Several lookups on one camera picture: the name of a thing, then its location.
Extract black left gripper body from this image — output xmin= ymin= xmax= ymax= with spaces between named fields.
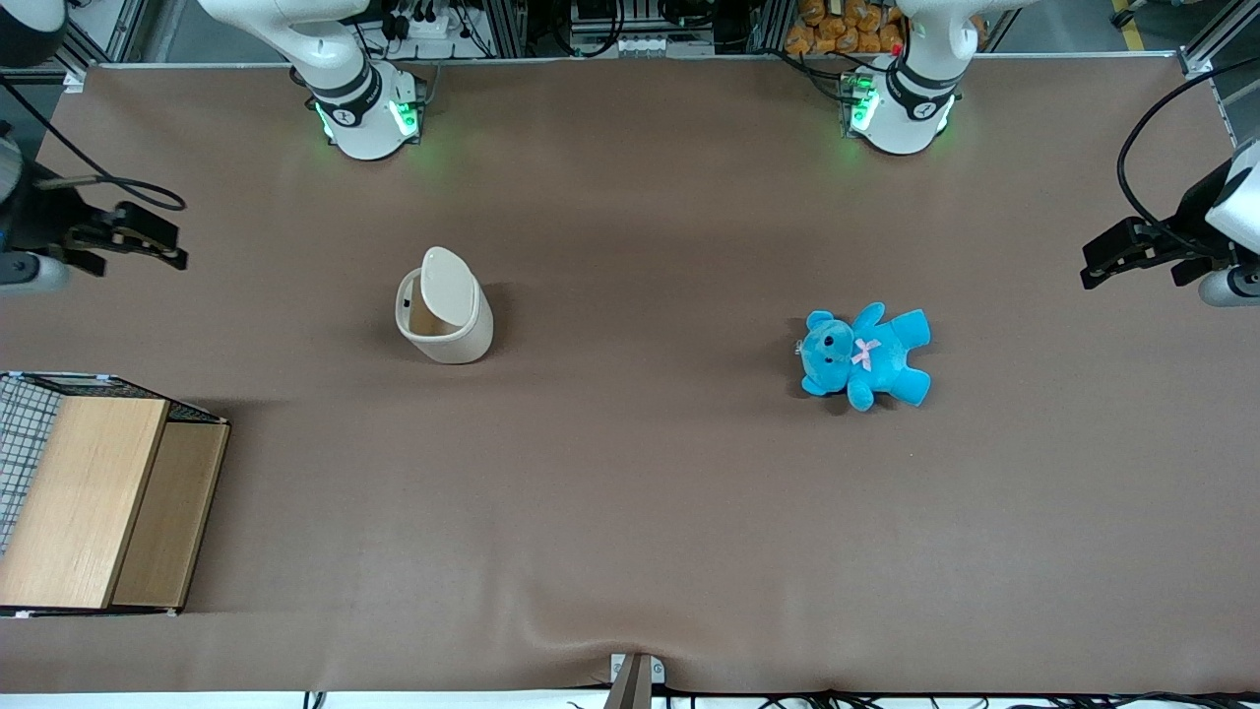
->
xmin=1162 ymin=162 xmax=1236 ymax=287

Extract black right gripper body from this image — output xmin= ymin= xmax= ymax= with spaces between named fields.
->
xmin=0 ymin=182 xmax=119 ymax=277

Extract beige trash can with lid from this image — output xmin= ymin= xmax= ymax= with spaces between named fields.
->
xmin=395 ymin=246 xmax=494 ymax=366

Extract blue teddy bear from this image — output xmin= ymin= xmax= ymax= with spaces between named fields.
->
xmin=797 ymin=302 xmax=933 ymax=413

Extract white power strip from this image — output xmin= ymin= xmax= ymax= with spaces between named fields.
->
xmin=386 ymin=0 xmax=466 ymax=42

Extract orange plush toys pile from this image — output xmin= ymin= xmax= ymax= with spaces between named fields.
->
xmin=784 ymin=0 xmax=909 ymax=57

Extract white terminal block device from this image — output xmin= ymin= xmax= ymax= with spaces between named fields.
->
xmin=569 ymin=28 xmax=717 ymax=58

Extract brown table cloth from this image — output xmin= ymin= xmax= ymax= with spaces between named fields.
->
xmin=0 ymin=54 xmax=1260 ymax=695

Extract grey metal table clamp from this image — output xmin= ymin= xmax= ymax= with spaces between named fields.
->
xmin=602 ymin=652 xmax=667 ymax=709

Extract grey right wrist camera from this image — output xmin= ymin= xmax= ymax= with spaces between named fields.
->
xmin=0 ymin=252 xmax=70 ymax=295

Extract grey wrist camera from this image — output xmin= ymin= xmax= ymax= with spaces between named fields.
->
xmin=0 ymin=252 xmax=70 ymax=295
xmin=1198 ymin=264 xmax=1260 ymax=308

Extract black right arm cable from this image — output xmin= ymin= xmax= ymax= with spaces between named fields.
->
xmin=0 ymin=77 xmax=187 ymax=213

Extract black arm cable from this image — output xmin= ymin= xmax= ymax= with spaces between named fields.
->
xmin=0 ymin=77 xmax=187 ymax=213
xmin=1117 ymin=59 xmax=1260 ymax=259

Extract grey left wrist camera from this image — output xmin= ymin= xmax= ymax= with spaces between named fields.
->
xmin=1198 ymin=264 xmax=1260 ymax=308

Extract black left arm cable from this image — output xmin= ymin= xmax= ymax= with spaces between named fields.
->
xmin=1117 ymin=59 xmax=1260 ymax=259

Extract aluminium frame profile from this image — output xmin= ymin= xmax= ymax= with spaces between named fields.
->
xmin=1179 ymin=0 xmax=1260 ymax=78
xmin=54 ymin=0 xmax=154 ymax=92

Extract wooden shelf with wire basket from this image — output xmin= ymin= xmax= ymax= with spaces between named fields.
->
xmin=0 ymin=396 xmax=230 ymax=617

